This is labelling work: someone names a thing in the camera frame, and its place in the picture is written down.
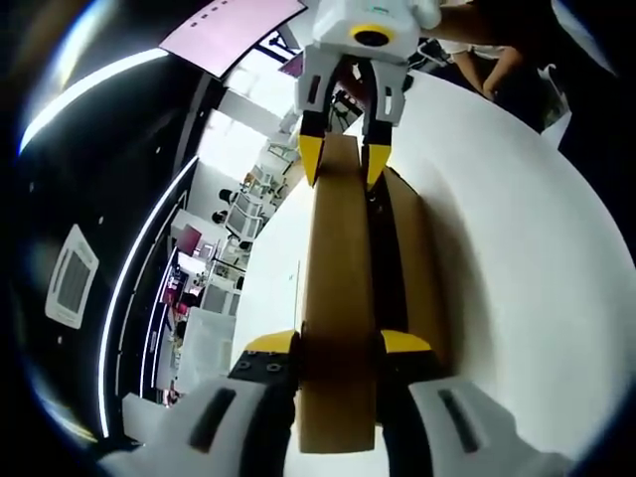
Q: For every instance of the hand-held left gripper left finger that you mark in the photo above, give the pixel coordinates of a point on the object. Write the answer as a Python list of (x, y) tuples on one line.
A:
[(199, 432)]

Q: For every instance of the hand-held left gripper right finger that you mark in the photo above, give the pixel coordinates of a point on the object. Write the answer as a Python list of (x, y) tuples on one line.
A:
[(437, 432)]

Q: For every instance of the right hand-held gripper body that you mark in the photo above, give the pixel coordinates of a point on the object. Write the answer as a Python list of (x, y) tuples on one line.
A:
[(372, 20)]

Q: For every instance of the brown cardboard shoe box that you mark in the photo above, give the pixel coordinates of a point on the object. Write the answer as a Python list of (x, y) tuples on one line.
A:
[(338, 248)]

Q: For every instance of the frosted partition panel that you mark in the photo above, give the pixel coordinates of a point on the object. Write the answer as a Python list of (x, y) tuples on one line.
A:
[(208, 348)]

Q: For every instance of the curved ceiling light strip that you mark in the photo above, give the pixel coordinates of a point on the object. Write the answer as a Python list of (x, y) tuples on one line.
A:
[(105, 377)]

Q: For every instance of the white office chair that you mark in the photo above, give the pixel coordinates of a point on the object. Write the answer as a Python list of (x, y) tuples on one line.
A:
[(246, 213)]

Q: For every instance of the straight ceiling light strip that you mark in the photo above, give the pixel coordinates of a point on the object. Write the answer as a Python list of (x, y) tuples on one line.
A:
[(124, 64)]

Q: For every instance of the ceiling air conditioner vent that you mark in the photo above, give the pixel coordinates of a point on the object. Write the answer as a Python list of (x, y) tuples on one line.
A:
[(72, 278)]

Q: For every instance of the large wall screen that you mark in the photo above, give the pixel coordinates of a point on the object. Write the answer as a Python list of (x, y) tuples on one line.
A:
[(233, 35)]

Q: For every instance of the red wall display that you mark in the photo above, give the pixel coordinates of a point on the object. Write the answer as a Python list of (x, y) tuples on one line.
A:
[(191, 238)]

